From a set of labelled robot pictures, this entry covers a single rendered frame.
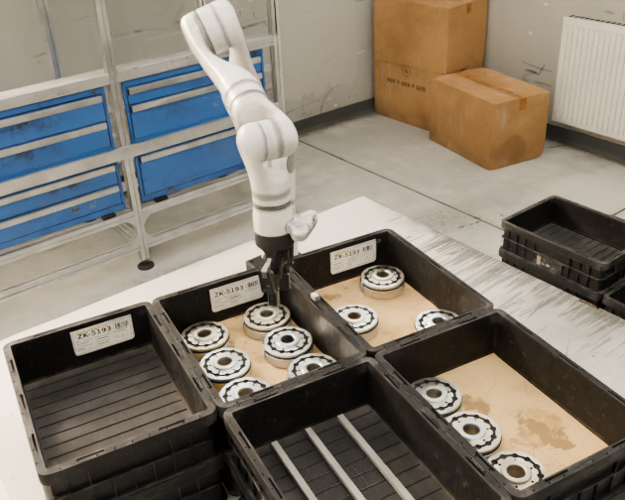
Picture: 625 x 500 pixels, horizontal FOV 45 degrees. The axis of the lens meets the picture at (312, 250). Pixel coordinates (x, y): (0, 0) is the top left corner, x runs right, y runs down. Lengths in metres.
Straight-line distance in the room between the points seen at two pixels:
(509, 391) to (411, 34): 3.67
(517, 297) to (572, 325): 0.17
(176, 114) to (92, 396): 2.08
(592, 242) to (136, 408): 1.76
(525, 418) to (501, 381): 0.11
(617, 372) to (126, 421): 1.06
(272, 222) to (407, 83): 3.77
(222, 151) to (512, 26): 2.18
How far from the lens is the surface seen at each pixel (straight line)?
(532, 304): 1.98
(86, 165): 3.27
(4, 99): 3.11
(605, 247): 2.73
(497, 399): 1.47
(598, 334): 1.91
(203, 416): 1.30
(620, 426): 1.39
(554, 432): 1.43
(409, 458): 1.35
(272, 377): 1.51
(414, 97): 5.02
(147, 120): 3.38
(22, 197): 3.25
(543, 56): 4.87
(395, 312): 1.68
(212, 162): 3.61
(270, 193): 1.31
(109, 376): 1.59
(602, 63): 4.52
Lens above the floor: 1.79
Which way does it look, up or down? 30 degrees down
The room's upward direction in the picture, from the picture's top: 3 degrees counter-clockwise
